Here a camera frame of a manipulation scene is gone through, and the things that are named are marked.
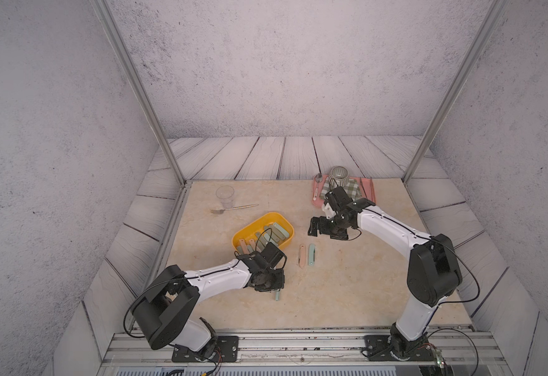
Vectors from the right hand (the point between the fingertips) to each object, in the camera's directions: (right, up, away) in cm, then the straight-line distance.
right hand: (319, 233), depth 88 cm
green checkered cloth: (+21, +18, +30) cm, 41 cm away
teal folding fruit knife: (-16, -20, -7) cm, 27 cm away
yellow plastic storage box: (-24, +1, +12) cm, 27 cm away
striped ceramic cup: (+14, +23, +30) cm, 41 cm away
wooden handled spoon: (-43, +7, +22) cm, 49 cm away
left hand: (-12, -19, -4) cm, 23 cm away
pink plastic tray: (+29, +20, +31) cm, 47 cm away
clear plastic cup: (-40, +15, +22) cm, 48 cm away
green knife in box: (-16, -2, +13) cm, 21 cm away
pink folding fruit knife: (-6, -10, +5) cm, 13 cm away
